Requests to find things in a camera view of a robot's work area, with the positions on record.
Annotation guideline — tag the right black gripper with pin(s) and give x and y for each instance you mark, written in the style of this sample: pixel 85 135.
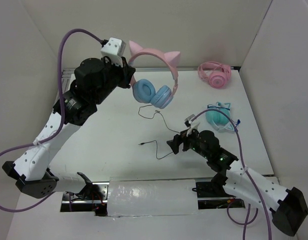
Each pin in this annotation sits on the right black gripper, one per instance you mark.
pixel 183 137

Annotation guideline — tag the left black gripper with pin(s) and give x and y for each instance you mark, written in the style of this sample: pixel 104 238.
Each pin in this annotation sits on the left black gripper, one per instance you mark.
pixel 126 72

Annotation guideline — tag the pink blue cat-ear headphones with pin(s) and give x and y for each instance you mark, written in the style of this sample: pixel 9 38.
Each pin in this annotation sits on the pink blue cat-ear headphones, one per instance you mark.
pixel 143 90

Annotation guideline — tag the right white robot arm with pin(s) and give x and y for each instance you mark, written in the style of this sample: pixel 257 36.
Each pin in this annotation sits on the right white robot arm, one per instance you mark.
pixel 286 208

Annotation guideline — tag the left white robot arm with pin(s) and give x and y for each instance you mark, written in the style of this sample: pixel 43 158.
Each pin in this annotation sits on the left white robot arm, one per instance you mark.
pixel 94 80

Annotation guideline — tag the teal cat-ear headphones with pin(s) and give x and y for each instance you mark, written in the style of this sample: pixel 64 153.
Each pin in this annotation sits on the teal cat-ear headphones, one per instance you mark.
pixel 218 120

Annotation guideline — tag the white taped cover sheet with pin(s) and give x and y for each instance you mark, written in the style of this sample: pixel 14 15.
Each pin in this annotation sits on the white taped cover sheet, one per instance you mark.
pixel 152 198

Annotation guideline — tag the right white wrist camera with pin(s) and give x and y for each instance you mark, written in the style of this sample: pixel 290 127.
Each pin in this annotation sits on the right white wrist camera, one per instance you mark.
pixel 191 124

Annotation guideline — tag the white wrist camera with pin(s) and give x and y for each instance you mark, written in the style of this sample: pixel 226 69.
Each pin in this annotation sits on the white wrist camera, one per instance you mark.
pixel 191 124
pixel 114 49

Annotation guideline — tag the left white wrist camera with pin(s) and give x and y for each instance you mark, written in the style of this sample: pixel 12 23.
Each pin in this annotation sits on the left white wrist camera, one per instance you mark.
pixel 114 49

